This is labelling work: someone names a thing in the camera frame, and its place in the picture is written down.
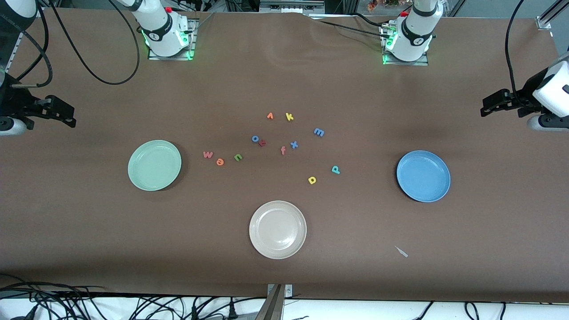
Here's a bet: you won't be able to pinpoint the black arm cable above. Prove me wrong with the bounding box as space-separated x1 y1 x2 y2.
11 0 140 88
505 0 527 103

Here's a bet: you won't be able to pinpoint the short aluminium profile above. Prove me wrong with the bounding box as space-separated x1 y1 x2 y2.
536 0 569 31

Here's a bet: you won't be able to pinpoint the light green plate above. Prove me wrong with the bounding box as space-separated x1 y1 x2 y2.
128 140 182 192

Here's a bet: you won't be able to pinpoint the long aluminium rail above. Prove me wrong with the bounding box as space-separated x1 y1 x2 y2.
2 31 23 72

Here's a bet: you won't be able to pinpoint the aluminium profile beam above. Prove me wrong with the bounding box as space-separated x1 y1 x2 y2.
256 284 285 320

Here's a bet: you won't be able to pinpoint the orange dried flowers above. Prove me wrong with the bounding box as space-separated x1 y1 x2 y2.
367 0 403 12

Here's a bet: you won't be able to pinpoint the brown table cover sheet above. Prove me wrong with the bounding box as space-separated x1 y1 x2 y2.
0 8 569 303

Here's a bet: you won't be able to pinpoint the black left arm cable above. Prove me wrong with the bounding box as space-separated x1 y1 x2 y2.
505 0 527 103

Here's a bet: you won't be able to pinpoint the long black cable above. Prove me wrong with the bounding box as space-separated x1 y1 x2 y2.
0 281 107 295

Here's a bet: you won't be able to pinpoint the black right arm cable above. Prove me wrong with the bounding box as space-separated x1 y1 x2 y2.
11 0 140 88

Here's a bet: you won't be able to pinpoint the beige plate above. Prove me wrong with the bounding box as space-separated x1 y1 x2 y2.
249 200 308 260

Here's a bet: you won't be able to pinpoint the grey metal box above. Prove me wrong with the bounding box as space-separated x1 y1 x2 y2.
259 0 325 14

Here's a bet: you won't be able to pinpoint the blue plate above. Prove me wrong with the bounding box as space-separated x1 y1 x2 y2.
396 150 451 203

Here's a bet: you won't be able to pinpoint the thick black cable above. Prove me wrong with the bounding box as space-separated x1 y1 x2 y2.
11 304 40 320

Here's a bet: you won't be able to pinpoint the thin black power cable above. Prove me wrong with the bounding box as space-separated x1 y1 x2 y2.
351 12 392 26
317 20 387 35

